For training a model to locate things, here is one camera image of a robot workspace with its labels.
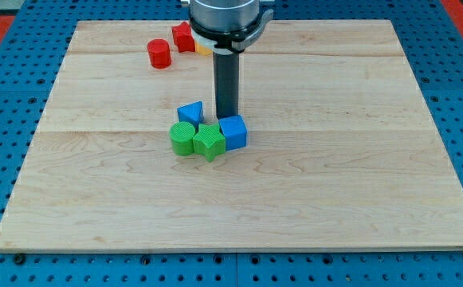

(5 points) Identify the blue triangle block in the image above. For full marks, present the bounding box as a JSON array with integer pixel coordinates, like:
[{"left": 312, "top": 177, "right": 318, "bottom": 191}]
[{"left": 177, "top": 101, "right": 204, "bottom": 130}]

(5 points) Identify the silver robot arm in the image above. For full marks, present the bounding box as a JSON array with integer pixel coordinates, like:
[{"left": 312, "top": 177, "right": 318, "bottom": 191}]
[{"left": 181, "top": 0, "right": 274, "bottom": 55}]

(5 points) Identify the blue cube block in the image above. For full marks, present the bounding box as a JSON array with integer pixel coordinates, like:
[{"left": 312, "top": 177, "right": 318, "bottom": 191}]
[{"left": 218, "top": 115, "right": 248, "bottom": 151}]

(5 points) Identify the green star block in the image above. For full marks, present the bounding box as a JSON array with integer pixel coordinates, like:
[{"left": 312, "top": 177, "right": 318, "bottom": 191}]
[{"left": 193, "top": 124, "right": 226, "bottom": 162}]

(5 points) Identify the green cylinder block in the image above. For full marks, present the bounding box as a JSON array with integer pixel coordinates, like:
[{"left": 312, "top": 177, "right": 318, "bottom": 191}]
[{"left": 169, "top": 121, "right": 196, "bottom": 156}]

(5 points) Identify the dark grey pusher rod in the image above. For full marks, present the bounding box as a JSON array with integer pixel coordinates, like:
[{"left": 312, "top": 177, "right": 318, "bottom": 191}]
[{"left": 213, "top": 53, "right": 239, "bottom": 119}]

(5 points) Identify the yellow block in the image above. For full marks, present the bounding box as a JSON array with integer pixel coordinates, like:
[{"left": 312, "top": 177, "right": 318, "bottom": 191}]
[{"left": 194, "top": 41, "right": 213, "bottom": 56}]

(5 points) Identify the wooden board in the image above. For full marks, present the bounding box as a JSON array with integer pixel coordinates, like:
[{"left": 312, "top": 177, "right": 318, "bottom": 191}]
[{"left": 0, "top": 20, "right": 463, "bottom": 254}]

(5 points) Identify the red star block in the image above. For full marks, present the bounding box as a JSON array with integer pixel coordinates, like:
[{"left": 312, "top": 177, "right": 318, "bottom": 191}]
[{"left": 171, "top": 22, "right": 195, "bottom": 53}]

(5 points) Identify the red cylinder block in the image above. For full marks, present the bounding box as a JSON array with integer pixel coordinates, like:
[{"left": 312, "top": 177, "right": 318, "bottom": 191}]
[{"left": 147, "top": 38, "right": 171, "bottom": 69}]

